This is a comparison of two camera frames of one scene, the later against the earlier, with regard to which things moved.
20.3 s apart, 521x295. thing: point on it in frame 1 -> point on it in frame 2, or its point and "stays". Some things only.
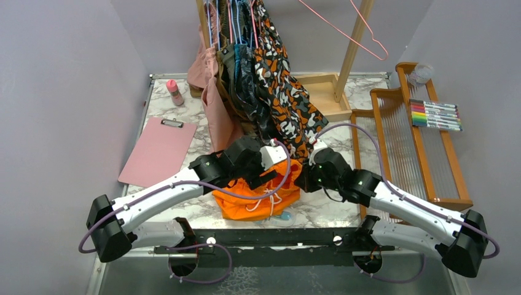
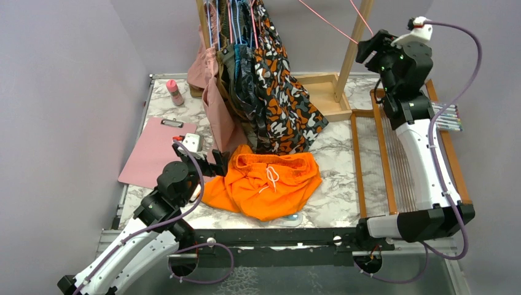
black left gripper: (255, 180) -> (221, 159)
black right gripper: (304, 180) -> (381, 42)
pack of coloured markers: (440, 116) stays
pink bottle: (177, 96) stays
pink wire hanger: (349, 36) stays
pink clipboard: (160, 152) stays
